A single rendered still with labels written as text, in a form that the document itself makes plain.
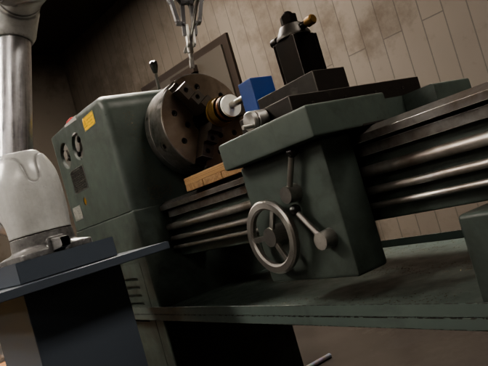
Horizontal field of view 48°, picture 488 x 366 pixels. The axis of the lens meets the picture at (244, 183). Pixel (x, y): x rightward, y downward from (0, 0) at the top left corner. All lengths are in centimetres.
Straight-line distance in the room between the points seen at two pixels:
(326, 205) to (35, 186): 73
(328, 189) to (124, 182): 91
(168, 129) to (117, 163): 21
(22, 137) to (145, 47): 395
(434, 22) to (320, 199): 262
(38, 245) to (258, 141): 62
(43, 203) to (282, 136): 66
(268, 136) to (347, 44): 285
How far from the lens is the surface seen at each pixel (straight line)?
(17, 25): 179
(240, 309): 130
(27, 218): 142
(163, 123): 170
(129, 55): 580
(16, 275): 135
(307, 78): 121
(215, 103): 167
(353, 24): 386
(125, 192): 179
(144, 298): 186
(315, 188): 105
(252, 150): 111
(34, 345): 136
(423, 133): 101
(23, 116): 171
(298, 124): 100
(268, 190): 116
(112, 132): 181
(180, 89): 172
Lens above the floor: 79
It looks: 2 degrees up
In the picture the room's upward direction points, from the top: 16 degrees counter-clockwise
